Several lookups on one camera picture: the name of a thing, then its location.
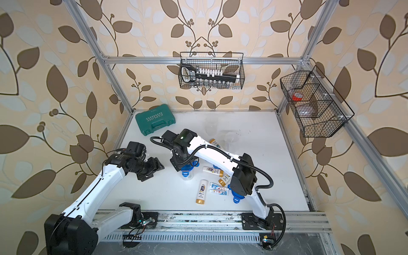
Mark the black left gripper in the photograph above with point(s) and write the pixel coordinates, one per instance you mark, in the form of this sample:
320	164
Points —
154	166

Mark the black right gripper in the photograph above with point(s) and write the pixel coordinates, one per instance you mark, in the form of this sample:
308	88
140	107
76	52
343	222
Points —
177	163

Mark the blue lid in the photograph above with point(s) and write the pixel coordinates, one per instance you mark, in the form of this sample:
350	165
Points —
236	197
190	166

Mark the white shampoo bottle gold cap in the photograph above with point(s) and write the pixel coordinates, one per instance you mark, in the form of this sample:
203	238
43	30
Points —
215	143

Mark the toothpaste tube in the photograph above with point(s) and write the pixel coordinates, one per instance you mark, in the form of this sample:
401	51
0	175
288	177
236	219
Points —
217	187
218	192

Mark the white bottle angled gold cap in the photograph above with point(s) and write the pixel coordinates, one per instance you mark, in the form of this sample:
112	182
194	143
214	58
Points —
223	181

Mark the clear plastic container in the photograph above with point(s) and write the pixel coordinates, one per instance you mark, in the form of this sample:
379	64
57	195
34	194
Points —
231	137
187	175

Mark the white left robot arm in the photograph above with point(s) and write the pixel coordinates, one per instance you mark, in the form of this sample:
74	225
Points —
76	232

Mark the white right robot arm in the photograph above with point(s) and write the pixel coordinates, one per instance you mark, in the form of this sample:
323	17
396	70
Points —
246	179

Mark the white bottle purple label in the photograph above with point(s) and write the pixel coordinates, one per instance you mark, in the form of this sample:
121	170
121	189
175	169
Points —
214	171

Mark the front white bottle gold cap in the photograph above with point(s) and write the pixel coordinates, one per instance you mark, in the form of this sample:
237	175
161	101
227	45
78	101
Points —
201	196

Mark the green plastic tool case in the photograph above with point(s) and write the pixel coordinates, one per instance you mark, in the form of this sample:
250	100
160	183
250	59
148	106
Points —
155	119

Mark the blue lid front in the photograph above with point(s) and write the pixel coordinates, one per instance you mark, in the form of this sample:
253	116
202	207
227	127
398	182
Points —
236	197

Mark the black socket wrench set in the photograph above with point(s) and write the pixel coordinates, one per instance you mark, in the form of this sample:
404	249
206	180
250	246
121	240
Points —
191	74

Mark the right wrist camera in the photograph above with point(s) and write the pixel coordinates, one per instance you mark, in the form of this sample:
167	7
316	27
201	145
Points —
168	138

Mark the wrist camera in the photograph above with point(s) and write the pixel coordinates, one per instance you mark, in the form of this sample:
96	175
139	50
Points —
136	150
168	138

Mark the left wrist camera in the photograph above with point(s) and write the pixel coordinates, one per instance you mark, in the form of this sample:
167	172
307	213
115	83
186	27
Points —
136	150

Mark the black wire basket back wall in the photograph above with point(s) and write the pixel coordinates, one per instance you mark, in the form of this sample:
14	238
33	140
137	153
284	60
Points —
227	62

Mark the black wire basket wall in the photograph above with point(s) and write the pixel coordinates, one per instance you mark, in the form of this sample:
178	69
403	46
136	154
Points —
227	62
323	109

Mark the black wire basket right wall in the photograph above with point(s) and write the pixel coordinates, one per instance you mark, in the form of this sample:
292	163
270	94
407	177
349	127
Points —
323	109

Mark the aluminium frame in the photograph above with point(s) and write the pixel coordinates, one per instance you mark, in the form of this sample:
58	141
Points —
397	191

